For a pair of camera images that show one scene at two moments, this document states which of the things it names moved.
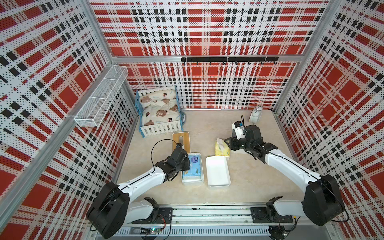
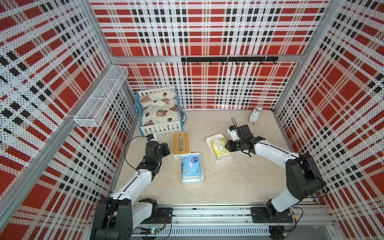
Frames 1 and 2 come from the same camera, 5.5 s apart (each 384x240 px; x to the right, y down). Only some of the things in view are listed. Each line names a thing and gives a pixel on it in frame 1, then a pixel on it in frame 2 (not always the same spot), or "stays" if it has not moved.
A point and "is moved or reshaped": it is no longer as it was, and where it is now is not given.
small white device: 255,115 stays
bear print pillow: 159,107 stays
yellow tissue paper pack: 221,148 is moved or reshaped
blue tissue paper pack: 194,171 stays
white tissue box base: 218,171 to 216,146
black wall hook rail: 230,59 stays
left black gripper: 186,161 to 165,148
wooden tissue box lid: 175,139 stays
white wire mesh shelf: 94,110 stays
